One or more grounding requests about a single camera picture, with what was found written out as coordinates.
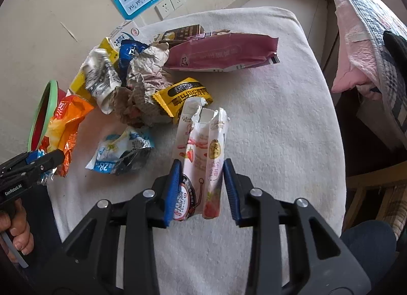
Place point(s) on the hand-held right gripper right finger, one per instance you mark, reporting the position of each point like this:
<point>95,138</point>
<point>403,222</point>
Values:
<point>230,193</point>

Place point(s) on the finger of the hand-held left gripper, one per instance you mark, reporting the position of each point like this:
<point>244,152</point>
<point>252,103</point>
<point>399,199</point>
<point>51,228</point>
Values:
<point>47,159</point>
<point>16,161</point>

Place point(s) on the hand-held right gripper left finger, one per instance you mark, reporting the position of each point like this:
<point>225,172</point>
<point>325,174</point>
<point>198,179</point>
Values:
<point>171,193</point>

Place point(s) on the orange chip bag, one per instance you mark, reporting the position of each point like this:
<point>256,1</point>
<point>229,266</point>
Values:
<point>63,123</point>

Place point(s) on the green red plastic bin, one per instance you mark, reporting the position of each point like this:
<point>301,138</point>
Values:
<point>43,114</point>

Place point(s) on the pink white snack box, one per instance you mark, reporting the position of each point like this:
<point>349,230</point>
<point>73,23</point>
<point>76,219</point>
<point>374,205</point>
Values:
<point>197,155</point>

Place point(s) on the floral paper cup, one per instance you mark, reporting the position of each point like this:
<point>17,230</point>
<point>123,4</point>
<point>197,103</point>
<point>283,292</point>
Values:
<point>101,82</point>

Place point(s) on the person's left hand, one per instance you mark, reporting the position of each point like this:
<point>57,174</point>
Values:
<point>20,234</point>

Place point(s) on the blue white snack packet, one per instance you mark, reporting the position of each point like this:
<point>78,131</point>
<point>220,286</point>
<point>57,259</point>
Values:
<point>111,152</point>

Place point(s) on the yellow wrapper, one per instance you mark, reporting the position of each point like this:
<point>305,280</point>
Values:
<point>78,87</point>

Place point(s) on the white towel cover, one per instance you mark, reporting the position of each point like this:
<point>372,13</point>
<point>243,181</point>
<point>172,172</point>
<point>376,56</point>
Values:
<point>270,123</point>

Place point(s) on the yellow black snack packet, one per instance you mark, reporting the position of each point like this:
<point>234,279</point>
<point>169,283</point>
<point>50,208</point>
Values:
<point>181,96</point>

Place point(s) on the crumpled brown paper bag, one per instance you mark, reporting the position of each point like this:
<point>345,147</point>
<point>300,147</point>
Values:
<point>143,91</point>

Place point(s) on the blue wrapper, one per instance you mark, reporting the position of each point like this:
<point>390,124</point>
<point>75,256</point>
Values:
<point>127,53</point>

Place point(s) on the wooden chair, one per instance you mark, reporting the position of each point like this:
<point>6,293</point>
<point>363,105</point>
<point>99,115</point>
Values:
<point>375,187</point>

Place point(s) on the person's leg in jeans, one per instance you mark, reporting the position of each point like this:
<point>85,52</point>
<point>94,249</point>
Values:
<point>368,247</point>

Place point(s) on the white blue milk carton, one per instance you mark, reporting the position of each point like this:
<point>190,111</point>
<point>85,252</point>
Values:
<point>127,31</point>

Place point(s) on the brown drink carton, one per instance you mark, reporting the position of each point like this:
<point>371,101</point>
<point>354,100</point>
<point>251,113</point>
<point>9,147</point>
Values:
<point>184,32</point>

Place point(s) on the pink blanket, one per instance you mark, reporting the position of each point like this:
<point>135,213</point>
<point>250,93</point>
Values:
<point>349,60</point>

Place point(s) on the black cloth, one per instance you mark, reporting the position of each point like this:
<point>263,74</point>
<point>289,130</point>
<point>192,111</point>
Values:
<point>396,45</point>

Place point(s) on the plaid quilt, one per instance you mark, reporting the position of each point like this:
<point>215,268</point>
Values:
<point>375,22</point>

